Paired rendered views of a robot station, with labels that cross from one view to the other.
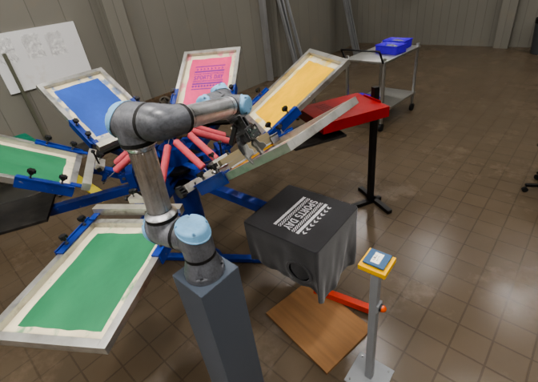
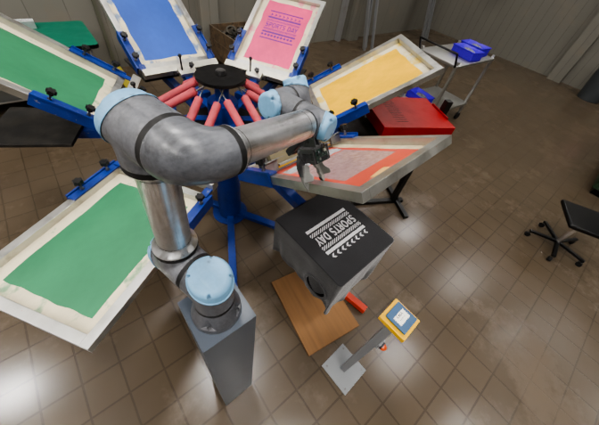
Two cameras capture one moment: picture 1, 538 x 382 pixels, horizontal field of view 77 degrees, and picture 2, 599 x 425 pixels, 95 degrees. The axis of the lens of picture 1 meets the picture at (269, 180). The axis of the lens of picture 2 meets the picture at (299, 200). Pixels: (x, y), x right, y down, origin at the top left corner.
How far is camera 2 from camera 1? 0.63 m
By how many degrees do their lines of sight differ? 16
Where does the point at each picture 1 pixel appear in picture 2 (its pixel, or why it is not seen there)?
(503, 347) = (461, 375)
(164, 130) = (190, 179)
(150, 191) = (160, 226)
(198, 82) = (268, 30)
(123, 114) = (123, 126)
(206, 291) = (210, 345)
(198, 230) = (216, 290)
